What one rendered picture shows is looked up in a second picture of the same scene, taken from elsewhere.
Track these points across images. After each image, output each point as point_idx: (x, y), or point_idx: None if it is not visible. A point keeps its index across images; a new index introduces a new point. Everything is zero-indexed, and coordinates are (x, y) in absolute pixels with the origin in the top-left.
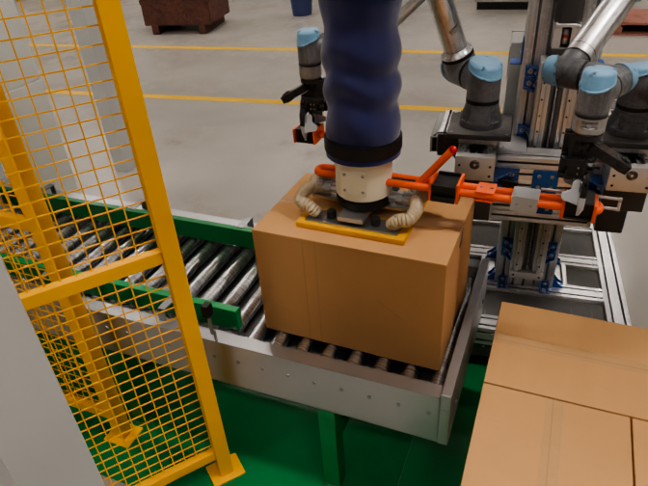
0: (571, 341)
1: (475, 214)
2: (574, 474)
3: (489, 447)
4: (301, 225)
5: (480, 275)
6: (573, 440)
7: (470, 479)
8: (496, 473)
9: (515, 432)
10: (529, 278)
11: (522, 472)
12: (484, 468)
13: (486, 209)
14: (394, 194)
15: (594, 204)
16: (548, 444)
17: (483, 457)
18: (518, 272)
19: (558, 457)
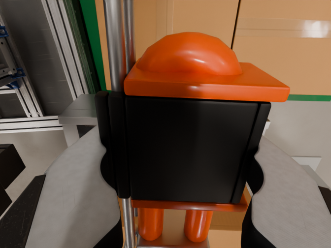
0: (146, 12)
1: (15, 161)
2: (326, 5)
3: (296, 79)
4: None
5: (92, 121)
6: (286, 7)
7: (326, 89)
8: (321, 72)
9: (279, 61)
10: (7, 51)
11: (321, 52)
12: (315, 81)
13: (3, 156)
14: None
15: (254, 101)
16: (291, 31)
17: (306, 83)
18: (9, 65)
19: (307, 20)
